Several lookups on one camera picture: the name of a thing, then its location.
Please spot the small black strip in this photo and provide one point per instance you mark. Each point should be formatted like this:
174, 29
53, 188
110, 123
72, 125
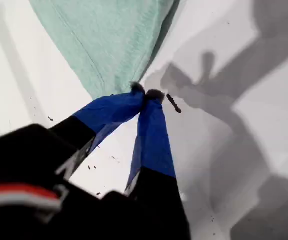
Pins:
173, 104

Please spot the pale green T-shirt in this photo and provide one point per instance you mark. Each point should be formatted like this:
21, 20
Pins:
108, 37

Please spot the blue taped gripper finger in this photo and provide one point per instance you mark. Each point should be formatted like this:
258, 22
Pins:
153, 150
108, 112

